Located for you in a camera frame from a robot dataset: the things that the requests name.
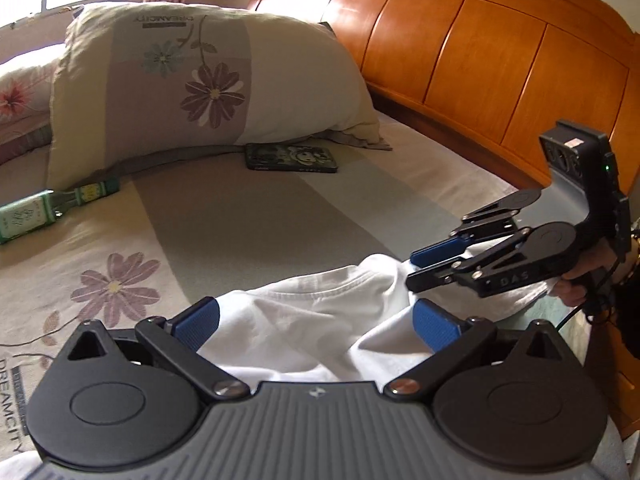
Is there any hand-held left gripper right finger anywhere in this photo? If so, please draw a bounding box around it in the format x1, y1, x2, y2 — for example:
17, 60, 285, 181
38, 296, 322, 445
384, 299, 572, 402

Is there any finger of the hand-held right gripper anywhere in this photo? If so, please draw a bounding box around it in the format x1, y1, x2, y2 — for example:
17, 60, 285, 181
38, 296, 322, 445
406, 225, 531, 293
410, 187, 543, 268

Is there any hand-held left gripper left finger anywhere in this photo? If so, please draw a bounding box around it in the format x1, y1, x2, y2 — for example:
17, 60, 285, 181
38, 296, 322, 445
65, 296, 251, 402

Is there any white t-shirt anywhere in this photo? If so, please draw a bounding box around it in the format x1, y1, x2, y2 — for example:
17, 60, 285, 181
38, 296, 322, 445
0, 254, 631, 480

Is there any person's right hand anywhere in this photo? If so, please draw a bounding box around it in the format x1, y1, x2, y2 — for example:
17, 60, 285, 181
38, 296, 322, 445
554, 242, 621, 311

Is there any black panda print phone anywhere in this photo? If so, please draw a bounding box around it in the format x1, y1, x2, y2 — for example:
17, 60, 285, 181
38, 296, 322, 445
244, 142, 338, 174

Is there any wooden headboard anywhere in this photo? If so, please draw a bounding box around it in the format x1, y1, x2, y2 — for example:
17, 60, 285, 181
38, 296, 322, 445
245, 0, 640, 433

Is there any green glass bottle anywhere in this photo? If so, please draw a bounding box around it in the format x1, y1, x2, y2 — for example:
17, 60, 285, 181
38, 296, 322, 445
0, 180, 121, 246

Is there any floral patchwork pillow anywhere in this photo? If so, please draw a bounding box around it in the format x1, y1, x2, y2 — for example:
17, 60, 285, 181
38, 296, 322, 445
46, 2, 393, 192

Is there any folded pink floral quilt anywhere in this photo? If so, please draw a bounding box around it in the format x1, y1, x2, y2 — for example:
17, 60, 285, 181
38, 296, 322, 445
0, 42, 63, 166

